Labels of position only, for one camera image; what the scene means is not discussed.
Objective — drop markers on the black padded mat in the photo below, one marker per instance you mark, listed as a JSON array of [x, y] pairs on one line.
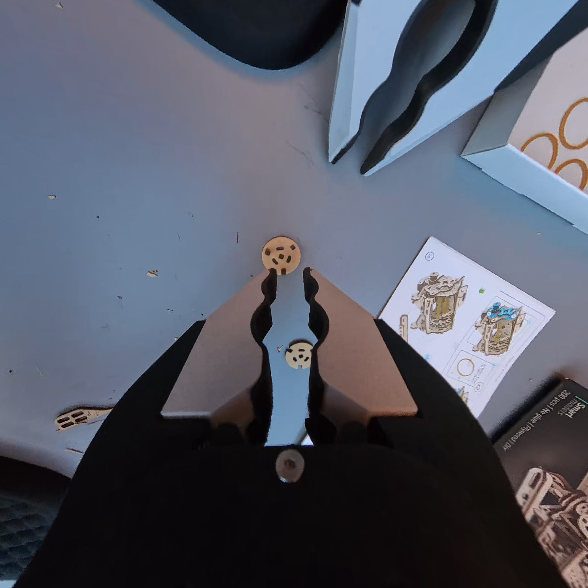
[[252, 32], [27, 528]]

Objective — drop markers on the black product box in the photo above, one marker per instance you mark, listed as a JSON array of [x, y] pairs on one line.
[[551, 436]]

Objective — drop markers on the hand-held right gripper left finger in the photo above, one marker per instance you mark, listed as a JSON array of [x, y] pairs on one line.
[[216, 367]]

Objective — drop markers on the scattered yellow rubber bands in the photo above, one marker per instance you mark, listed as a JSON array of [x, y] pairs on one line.
[[561, 128]]

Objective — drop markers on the round wooden disc with pegs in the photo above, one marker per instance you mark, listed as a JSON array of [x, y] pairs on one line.
[[281, 256]]

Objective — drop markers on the white instruction booklet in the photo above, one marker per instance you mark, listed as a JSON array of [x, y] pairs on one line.
[[519, 321]]

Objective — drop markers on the white cardboard box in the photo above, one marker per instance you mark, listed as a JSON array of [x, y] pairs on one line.
[[528, 177]]

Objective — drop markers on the notched round wooden disc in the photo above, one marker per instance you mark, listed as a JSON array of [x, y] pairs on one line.
[[299, 355]]

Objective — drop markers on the grey desk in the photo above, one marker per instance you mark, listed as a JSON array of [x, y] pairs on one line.
[[138, 138]]

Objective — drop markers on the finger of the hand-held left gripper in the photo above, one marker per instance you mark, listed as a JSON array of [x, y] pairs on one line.
[[372, 59], [514, 32]]

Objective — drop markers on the slotted flat wooden part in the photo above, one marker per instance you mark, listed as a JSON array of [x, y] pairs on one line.
[[78, 417]]

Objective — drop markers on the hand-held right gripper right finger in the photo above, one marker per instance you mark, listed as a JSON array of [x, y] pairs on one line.
[[363, 367]]

